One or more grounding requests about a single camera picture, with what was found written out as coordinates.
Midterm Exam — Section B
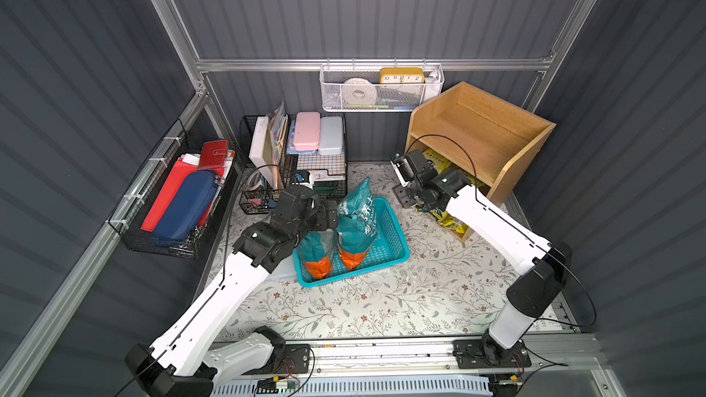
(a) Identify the white wire wall basket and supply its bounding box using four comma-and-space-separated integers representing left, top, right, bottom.
319, 62, 445, 112

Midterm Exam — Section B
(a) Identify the teal plastic basket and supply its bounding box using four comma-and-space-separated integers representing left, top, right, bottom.
292, 197, 410, 289

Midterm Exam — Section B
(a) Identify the navy blue pouch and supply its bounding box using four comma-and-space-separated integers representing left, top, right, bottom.
152, 170, 218, 247

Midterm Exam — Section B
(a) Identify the white tape roll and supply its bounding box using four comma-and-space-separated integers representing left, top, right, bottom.
341, 77, 378, 107

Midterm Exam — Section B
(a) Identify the red folder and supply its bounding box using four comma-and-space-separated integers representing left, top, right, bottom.
141, 159, 198, 233

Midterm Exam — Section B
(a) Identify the yellow clock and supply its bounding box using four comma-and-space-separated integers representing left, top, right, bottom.
380, 67, 426, 85

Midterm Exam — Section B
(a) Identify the teal fertilizer bag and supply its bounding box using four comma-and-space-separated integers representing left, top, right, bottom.
336, 178, 378, 270
297, 230, 336, 280

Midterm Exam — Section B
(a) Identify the black wire desk organizer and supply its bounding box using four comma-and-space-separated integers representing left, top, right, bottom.
238, 115, 349, 215

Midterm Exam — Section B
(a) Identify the floral table mat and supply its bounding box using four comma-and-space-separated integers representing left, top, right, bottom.
217, 163, 518, 342

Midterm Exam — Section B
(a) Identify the pink pencil case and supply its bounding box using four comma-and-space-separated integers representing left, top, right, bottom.
292, 112, 321, 152

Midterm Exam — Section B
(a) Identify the black wire side basket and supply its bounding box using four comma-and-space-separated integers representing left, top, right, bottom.
108, 122, 238, 259

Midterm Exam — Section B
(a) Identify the light blue pencil case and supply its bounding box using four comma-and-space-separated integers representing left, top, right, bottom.
318, 117, 344, 155

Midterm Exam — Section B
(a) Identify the wooden shelf unit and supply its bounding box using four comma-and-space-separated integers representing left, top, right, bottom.
404, 81, 557, 244

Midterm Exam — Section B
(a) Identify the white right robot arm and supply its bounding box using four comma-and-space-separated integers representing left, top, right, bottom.
391, 151, 572, 352

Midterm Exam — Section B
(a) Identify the dark red wallet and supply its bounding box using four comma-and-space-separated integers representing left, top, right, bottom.
199, 140, 229, 170

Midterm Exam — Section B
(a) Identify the yellow fertilizer packet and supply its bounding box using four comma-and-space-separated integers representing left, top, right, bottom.
431, 210, 468, 236
423, 148, 452, 174

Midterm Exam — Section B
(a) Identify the white book in organizer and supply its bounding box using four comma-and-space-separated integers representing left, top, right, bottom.
248, 116, 277, 189

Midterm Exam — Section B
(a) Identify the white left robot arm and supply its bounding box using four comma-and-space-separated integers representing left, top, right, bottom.
125, 185, 338, 396

